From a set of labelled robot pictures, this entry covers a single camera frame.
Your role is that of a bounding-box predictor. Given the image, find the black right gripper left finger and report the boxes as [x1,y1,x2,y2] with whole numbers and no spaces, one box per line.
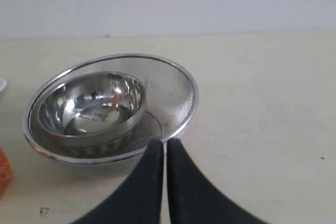
[74,140,163,223]

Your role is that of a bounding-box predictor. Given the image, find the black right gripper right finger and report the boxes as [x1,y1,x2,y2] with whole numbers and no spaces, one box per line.
[166,138,264,223]

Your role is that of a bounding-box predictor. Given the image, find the orange dish soap pump bottle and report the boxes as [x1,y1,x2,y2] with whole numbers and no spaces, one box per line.
[0,148,13,196]

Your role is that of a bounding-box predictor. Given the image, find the small stainless steel bowl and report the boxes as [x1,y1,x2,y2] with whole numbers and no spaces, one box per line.
[37,71,147,148]

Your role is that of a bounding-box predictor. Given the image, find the steel mesh strainer basket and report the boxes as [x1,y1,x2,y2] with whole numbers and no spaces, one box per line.
[23,54,199,177]

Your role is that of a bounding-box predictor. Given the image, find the white rectangular plastic tray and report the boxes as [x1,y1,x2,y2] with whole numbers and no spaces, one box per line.
[0,78,7,96]

